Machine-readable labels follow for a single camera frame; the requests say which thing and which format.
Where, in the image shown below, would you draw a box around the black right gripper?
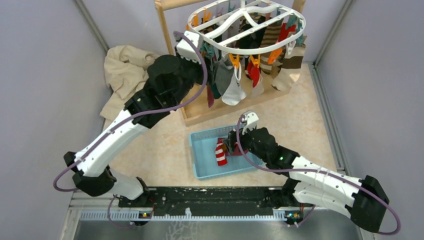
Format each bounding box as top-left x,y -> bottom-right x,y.
222,122 -> 269,163

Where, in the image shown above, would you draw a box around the brown tan striped sock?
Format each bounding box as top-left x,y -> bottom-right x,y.
260,20 -> 283,75

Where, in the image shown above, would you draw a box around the maroon purple yellow sock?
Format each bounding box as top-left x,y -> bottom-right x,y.
226,143 -> 242,157

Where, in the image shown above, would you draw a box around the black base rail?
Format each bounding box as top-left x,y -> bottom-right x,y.
71,186 -> 316,228

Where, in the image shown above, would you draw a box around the cream brown patch sock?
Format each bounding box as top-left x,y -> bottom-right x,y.
271,43 -> 306,94

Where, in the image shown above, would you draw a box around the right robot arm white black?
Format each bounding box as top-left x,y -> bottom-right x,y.
222,127 -> 390,233

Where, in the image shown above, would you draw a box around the red and cream sock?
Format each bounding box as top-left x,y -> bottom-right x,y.
247,58 -> 265,98

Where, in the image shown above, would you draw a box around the beige crumpled cloth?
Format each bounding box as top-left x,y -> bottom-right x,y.
100,45 -> 159,121

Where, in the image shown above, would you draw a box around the grey ankle sock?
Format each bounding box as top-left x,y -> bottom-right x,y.
214,59 -> 234,96

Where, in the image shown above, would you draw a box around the light blue plastic basket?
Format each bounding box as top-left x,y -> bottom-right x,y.
188,125 -> 257,181

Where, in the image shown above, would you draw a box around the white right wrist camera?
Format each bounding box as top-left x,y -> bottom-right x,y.
241,110 -> 259,135

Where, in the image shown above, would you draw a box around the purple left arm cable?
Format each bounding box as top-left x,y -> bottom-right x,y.
52,31 -> 209,230

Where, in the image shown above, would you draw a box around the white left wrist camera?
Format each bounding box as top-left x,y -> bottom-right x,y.
174,30 -> 203,64

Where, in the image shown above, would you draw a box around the red white striped sock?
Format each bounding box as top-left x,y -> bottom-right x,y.
215,138 -> 228,166

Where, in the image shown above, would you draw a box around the orange hanger clip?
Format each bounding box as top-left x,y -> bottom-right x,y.
228,53 -> 240,69

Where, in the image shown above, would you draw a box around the white black striped sock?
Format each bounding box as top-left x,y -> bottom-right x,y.
221,67 -> 247,106

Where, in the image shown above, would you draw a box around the maroon pink sock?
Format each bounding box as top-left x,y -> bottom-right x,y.
206,84 -> 215,108

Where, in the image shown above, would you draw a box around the dark teal sock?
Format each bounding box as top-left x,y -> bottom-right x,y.
211,61 -> 222,100

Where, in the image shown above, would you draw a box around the red sock at right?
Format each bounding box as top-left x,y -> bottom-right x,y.
277,22 -> 297,42

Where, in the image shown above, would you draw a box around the white plastic sock hanger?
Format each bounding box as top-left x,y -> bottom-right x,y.
187,0 -> 307,56

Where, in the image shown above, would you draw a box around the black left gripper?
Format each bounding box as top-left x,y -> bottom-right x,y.
169,43 -> 220,106

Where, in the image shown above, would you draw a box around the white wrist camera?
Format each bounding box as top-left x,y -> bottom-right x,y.
241,110 -> 259,135
174,30 -> 203,64

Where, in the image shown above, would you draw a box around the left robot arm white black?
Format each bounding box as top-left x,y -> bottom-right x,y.
64,53 -> 208,207

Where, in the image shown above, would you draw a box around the wooden hanger stand frame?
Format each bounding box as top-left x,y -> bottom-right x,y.
154,0 -> 289,126

